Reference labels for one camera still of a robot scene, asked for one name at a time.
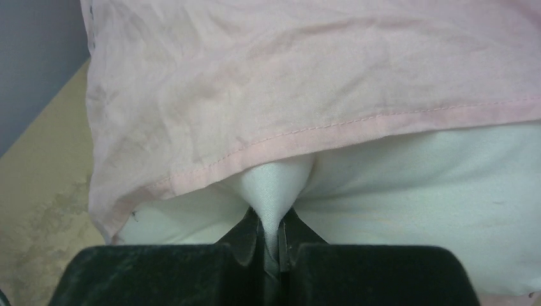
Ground pink purple printed pillowcase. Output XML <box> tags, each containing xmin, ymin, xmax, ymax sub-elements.
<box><xmin>81</xmin><ymin>1</ymin><xmax>540</xmax><ymax>245</ymax></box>

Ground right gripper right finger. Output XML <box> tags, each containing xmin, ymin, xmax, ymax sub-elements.
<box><xmin>278</xmin><ymin>210</ymin><xmax>480</xmax><ymax>306</ymax></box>

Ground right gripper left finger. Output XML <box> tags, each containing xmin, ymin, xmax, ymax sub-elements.
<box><xmin>50</xmin><ymin>209</ymin><xmax>264</xmax><ymax>306</ymax></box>

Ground white pillow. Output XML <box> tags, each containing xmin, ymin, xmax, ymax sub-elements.
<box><xmin>115</xmin><ymin>121</ymin><xmax>540</xmax><ymax>296</ymax></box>

